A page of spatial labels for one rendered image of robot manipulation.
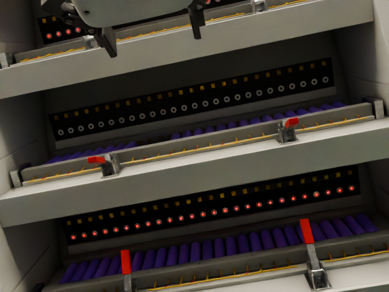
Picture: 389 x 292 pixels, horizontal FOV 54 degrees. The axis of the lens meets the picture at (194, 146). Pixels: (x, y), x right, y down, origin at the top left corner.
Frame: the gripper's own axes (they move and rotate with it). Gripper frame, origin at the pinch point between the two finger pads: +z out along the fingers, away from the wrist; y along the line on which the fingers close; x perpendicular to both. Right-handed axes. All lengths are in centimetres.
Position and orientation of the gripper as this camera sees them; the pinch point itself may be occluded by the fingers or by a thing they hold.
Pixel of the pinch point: (152, 32)
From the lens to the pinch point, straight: 42.2
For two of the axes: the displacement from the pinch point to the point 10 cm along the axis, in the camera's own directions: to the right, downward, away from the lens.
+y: 9.8, -1.9, -0.8
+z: 1.4, 3.4, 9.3
